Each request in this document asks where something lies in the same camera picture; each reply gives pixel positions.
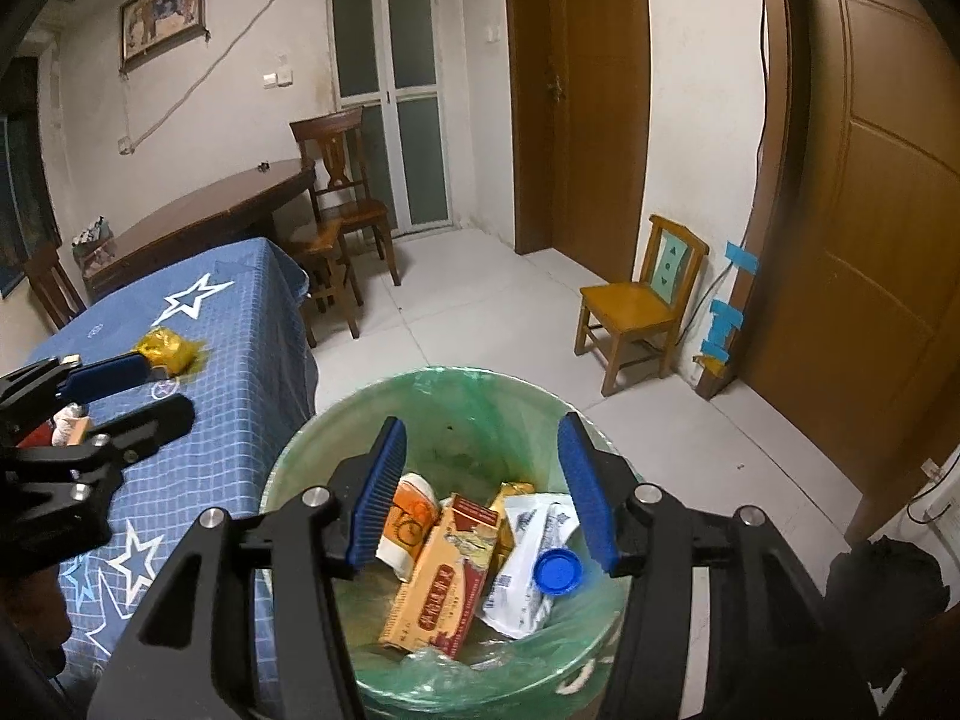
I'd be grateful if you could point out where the white wall cable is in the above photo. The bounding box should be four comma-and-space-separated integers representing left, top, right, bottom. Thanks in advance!
120, 0, 331, 158

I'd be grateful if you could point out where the yellow snack wrapper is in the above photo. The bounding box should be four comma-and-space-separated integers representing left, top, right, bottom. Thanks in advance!
487, 481, 537, 563

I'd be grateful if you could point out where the brown cardboard box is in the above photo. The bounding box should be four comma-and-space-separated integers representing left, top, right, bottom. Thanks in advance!
377, 493, 502, 653

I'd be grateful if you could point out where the carved back wooden chair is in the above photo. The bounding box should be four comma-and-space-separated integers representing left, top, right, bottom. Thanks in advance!
289, 106, 402, 287

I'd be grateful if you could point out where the yellow plastic wrapper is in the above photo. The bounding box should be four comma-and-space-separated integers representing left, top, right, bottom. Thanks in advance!
135, 326, 207, 377

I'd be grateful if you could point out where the panelled brown wooden door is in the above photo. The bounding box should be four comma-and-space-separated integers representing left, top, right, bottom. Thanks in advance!
739, 0, 960, 541

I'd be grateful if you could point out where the round dark wooden table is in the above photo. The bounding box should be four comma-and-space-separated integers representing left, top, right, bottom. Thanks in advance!
82, 157, 316, 301

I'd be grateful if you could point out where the plain brown wooden door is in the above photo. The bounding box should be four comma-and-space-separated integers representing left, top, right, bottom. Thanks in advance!
501, 0, 652, 256

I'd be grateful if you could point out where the framed wall picture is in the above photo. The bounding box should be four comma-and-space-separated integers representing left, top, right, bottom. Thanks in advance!
118, 0, 209, 74

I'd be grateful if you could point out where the white cloth ball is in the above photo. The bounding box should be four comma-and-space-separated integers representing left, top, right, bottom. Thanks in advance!
51, 403, 92, 447

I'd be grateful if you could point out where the black bag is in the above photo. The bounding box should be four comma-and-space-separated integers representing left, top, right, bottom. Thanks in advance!
825, 535, 952, 691

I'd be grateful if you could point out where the frosted glass double door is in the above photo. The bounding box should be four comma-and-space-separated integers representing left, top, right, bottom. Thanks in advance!
324, 0, 455, 237

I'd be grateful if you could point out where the green lined trash bin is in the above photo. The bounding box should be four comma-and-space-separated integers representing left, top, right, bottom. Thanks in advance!
259, 366, 646, 706

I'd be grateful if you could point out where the dark wooden chair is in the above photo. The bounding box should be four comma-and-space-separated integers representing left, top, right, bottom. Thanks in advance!
21, 244, 87, 335

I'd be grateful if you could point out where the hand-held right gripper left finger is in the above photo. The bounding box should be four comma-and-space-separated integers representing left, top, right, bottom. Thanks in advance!
90, 416, 407, 720

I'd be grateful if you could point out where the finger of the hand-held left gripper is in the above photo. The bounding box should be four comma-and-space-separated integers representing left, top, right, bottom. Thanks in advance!
71, 392, 197, 470
0, 351, 172, 421

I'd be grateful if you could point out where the blue star print tablecloth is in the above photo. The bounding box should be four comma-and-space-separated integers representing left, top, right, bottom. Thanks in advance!
26, 236, 320, 691

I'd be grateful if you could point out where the crushed orange paper cup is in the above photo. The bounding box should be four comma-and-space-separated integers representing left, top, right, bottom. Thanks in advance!
375, 472, 442, 584

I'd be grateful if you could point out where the small yellow wooden chair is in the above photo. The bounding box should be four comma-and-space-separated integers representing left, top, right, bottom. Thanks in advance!
574, 214, 711, 397

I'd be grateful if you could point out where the blue bottle cap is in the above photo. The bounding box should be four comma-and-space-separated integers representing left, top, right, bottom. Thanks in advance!
532, 547, 586, 597

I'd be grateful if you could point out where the dark window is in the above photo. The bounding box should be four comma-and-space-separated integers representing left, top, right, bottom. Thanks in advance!
0, 56, 61, 297

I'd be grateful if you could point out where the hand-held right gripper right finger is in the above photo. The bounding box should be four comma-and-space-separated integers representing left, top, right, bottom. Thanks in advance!
557, 412, 878, 720

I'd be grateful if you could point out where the thin cable by door frame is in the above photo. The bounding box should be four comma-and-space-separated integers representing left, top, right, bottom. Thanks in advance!
675, 0, 773, 346

